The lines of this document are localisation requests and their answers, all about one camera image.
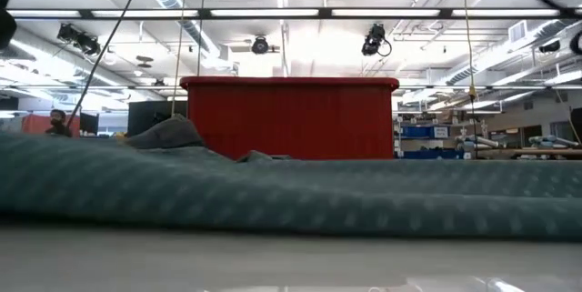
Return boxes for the green patterned shorts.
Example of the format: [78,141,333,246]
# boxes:
[0,132,582,243]

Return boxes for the dark grey shorts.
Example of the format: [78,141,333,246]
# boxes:
[125,114,206,150]

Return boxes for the red plastic bin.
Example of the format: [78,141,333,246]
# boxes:
[180,76,400,161]

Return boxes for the blue storage bin with label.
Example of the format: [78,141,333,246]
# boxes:
[402,126,451,139]

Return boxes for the row of blue bins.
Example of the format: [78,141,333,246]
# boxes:
[402,149,465,161]

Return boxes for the large black monitor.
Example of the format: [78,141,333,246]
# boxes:
[126,99,188,137]

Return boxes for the small black monitor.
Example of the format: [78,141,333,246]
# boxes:
[79,112,100,136]

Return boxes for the person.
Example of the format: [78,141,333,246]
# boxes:
[44,108,74,138]

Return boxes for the white air vent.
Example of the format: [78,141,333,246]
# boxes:
[507,20,528,44]

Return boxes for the orange partition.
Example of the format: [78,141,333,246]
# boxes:
[21,114,82,137]

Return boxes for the round black ceiling camera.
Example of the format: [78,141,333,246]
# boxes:
[251,35,271,55]

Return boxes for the black ceiling camera with cable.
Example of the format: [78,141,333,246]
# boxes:
[361,23,393,57]

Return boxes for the beige hanging rope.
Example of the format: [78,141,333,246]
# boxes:
[170,0,190,118]

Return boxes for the long black cable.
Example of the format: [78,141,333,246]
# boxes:
[65,0,151,129]

